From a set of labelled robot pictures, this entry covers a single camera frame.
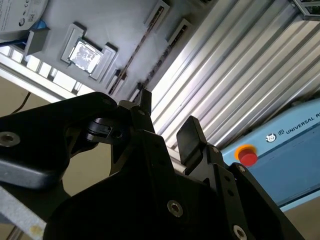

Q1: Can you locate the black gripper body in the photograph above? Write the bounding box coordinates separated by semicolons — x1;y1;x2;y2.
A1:
43;164;228;240

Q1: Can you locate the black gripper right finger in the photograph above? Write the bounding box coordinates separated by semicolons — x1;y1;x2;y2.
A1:
176;115;305;240

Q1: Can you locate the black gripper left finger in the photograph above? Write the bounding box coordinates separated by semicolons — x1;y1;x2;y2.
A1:
0;89;190;230

